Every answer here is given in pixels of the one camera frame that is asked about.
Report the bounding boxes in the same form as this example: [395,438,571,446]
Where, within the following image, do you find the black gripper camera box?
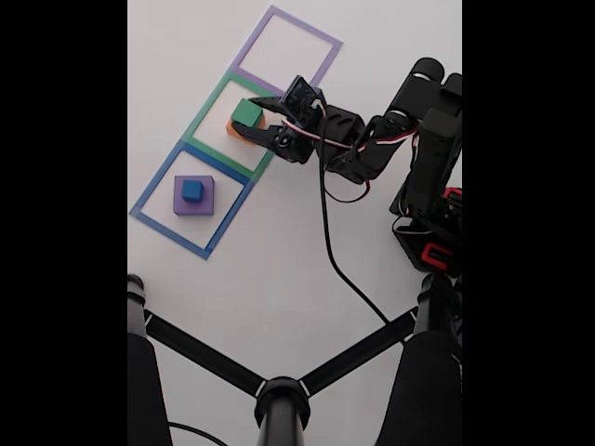
[280,74,328,130]

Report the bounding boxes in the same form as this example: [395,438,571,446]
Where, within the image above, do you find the green square frame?
[182,72,287,181]

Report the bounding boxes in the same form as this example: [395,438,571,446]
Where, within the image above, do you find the blue square frame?
[128,140,256,261]

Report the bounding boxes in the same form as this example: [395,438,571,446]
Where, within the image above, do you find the small blue cube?
[180,179,205,203]

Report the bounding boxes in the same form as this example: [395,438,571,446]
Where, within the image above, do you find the purple cube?
[173,175,216,217]

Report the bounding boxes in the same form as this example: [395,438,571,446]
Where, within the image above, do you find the black tripod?
[127,272,463,446]

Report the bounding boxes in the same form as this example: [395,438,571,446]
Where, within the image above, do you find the purple square frame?
[231,4,345,97]

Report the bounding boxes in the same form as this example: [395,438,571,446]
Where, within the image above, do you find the orange cube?
[226,115,267,146]

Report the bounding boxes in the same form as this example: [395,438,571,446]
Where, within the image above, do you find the thin black cable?
[167,421,229,446]

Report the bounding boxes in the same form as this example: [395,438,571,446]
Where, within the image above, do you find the green cube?
[231,98,264,129]

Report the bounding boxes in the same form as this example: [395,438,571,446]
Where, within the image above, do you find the red white servo wire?
[282,99,419,203]

